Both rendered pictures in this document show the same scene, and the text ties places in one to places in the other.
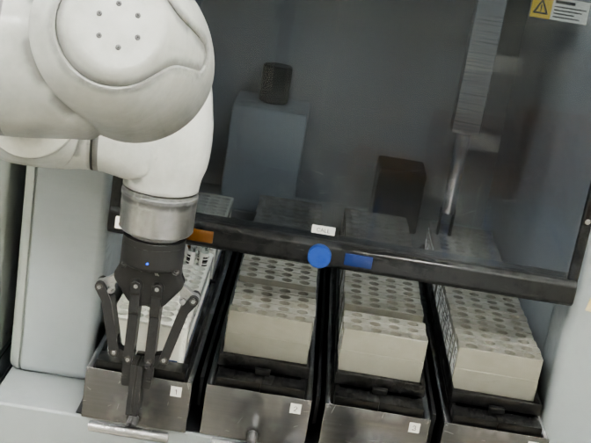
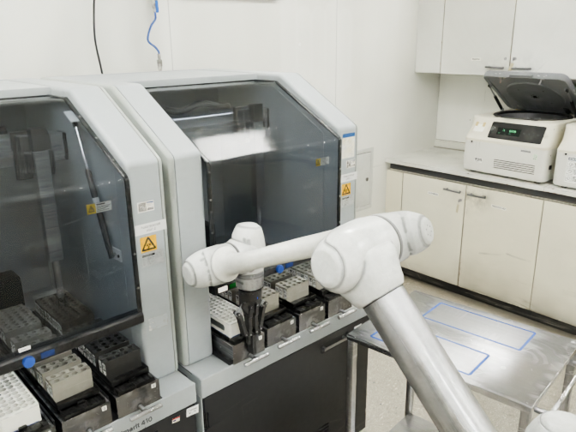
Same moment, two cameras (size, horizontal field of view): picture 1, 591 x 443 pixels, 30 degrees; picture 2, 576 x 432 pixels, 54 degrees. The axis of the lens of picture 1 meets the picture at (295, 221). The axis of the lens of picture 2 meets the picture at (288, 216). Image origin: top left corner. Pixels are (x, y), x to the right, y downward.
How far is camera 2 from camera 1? 1.22 m
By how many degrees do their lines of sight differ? 40
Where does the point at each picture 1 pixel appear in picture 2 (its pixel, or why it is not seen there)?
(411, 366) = (305, 291)
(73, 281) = (202, 321)
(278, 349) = (270, 307)
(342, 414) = (303, 315)
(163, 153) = not seen: hidden behind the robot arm
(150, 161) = not seen: hidden behind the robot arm
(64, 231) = (196, 303)
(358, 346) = (291, 292)
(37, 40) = (417, 242)
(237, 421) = (277, 336)
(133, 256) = (252, 297)
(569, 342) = not seen: hidden behind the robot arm
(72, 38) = (426, 237)
